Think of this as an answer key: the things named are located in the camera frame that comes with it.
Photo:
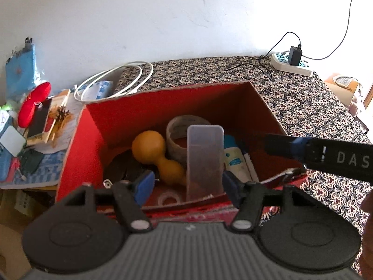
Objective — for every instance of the black charger adapter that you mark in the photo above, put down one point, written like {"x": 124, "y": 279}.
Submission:
{"x": 295, "y": 55}

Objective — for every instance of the floral patterned cloth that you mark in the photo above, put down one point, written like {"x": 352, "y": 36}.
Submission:
{"x": 306, "y": 102}

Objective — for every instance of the white printed tape roll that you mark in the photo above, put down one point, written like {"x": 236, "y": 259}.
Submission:
{"x": 177, "y": 148}

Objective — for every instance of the red cardboard box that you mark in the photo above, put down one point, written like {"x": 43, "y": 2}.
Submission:
{"x": 122, "y": 113}

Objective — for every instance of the dark green pouch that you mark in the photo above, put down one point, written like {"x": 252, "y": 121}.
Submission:
{"x": 30, "y": 162}

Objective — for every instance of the red pouch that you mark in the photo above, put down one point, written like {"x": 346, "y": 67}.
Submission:
{"x": 32, "y": 102}

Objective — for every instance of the blue bag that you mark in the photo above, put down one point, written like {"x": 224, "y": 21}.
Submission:
{"x": 20, "y": 70}

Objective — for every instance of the black phone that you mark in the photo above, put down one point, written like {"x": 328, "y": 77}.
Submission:
{"x": 39, "y": 119}

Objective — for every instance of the white whiteboard marker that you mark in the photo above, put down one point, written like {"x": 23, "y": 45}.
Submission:
{"x": 250, "y": 166}

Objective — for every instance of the white power strip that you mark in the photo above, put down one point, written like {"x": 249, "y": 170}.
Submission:
{"x": 291, "y": 67}

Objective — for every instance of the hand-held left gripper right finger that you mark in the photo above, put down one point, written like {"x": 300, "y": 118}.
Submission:
{"x": 231, "y": 186}

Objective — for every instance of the white bottle with blue cap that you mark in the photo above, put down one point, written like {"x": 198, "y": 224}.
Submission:
{"x": 234, "y": 159}

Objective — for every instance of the tan book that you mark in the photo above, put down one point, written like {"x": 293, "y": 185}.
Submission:
{"x": 59, "y": 113}

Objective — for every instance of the dark object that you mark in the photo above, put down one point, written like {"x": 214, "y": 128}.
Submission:
{"x": 125, "y": 166}

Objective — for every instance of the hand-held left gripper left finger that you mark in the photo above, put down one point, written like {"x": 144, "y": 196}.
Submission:
{"x": 144, "y": 185}

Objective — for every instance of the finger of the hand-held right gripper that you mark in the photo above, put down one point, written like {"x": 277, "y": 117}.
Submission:
{"x": 298, "y": 148}

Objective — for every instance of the clear plastic case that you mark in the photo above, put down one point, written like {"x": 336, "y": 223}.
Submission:
{"x": 204, "y": 157}

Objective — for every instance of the tan wooden gourd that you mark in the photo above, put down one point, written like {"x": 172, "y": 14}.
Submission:
{"x": 148, "y": 145}

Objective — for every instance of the brown cardboard box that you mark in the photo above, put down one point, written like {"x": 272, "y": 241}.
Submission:
{"x": 341, "y": 89}

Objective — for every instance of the white square card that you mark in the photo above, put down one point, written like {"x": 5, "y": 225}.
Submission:
{"x": 11, "y": 140}

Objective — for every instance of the pink cloth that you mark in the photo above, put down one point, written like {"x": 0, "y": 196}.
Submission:
{"x": 357, "y": 102}

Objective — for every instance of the person's right forearm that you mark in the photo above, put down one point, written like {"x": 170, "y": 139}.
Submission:
{"x": 368, "y": 239}

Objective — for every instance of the blue and white packet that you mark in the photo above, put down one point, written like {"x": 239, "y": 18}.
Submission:
{"x": 99, "y": 89}

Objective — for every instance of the blue checked cloth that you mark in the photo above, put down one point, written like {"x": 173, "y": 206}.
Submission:
{"x": 49, "y": 166}

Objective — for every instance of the large cardboard box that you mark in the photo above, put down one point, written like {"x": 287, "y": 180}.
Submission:
{"x": 17, "y": 218}

